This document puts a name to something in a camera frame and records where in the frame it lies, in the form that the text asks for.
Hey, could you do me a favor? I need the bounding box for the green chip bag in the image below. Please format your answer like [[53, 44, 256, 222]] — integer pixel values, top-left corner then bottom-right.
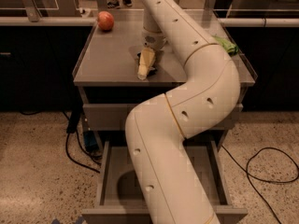
[[214, 35, 239, 56]]

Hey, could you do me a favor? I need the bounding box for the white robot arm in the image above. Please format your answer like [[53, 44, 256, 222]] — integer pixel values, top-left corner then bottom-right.
[[125, 0, 240, 224]]

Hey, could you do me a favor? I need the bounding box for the long grey counter rail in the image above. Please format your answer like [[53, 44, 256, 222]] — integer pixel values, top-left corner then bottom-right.
[[0, 17, 299, 28]]

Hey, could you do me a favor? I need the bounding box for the black cable floor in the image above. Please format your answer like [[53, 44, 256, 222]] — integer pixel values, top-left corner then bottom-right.
[[221, 145, 299, 224], [19, 109, 103, 174]]

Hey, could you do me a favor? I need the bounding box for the black cable right floor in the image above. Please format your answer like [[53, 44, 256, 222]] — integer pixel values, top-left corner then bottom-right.
[[221, 145, 299, 224]]

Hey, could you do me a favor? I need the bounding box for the black cable left floor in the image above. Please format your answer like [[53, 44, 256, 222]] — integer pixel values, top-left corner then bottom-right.
[[19, 109, 103, 174]]

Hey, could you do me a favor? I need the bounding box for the grey drawer cabinet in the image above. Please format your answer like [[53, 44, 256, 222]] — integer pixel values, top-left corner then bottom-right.
[[72, 8, 258, 224]]

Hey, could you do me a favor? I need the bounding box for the red apple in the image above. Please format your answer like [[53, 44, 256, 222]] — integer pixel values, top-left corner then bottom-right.
[[97, 11, 114, 31]]

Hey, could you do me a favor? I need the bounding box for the grey top drawer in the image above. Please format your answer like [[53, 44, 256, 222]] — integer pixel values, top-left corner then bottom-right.
[[83, 104, 243, 131]]

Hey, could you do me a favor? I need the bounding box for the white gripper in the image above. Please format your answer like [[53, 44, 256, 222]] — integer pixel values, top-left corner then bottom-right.
[[136, 28, 166, 81]]

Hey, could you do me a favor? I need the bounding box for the black rxbar chocolate bar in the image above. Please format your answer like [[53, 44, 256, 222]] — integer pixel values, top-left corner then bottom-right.
[[136, 50, 160, 78]]

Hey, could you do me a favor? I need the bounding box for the open grey middle drawer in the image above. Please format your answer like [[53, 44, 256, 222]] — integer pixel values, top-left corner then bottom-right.
[[82, 141, 248, 224]]

